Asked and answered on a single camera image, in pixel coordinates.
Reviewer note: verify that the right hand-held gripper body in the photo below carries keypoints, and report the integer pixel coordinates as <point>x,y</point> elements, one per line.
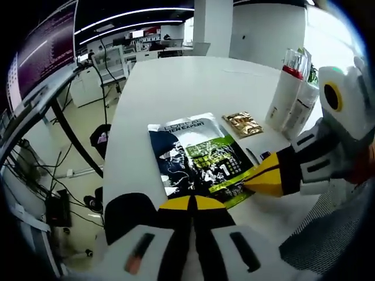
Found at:
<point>348,96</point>

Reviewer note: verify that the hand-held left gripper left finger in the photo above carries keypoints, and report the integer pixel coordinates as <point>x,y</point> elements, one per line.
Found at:
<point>173,234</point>

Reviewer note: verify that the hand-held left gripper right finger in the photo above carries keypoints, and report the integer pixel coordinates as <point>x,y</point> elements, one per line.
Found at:
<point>214,231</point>

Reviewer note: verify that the white skincare squeeze tube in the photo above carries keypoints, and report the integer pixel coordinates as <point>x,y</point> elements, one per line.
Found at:
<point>303,111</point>

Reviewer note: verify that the small white blue skincare sachet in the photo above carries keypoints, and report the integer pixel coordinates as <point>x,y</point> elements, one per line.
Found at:
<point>257,153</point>

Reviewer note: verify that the tall white red-collared skincare bottle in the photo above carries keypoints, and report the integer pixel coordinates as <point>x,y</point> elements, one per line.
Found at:
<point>282,93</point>

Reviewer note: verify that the gold foil skincare sachet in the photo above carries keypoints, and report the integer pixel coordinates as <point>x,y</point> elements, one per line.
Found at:
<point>243,124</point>

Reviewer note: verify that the green black skincare sachet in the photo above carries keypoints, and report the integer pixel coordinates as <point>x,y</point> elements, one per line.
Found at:
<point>190,152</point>

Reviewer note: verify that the person's right hand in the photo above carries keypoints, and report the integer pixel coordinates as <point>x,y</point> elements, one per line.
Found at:
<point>360,164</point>

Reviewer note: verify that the white mesh office chair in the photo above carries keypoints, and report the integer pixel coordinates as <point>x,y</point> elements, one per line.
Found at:
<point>331,231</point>

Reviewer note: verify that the black power box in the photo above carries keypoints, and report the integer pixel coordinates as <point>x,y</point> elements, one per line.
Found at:
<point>58,207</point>

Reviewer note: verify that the white floor socket box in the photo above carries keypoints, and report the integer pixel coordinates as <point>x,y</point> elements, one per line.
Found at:
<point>70,173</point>

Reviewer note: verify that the grey background chair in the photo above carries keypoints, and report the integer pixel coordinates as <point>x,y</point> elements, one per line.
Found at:
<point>201,48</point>

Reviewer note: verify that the small white black-legged desk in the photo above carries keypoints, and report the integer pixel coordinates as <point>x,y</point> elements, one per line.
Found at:
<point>70,128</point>

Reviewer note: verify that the white mesh background chair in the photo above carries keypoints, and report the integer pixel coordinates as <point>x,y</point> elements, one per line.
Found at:
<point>111,60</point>

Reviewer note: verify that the silver laptop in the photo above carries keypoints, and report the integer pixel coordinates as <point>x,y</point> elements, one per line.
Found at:
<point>41,55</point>

